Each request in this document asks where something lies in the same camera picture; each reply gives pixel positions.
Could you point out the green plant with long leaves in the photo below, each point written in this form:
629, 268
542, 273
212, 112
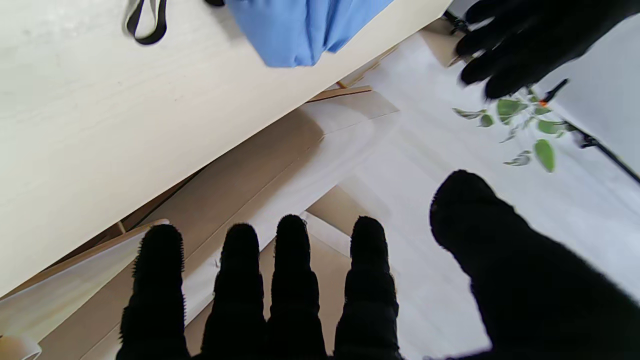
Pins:
542, 152

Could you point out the blue and yellow school bag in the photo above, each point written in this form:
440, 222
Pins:
305, 27

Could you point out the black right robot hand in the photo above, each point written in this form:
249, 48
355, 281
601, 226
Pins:
525, 290

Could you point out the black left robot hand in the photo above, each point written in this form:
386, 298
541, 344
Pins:
535, 40

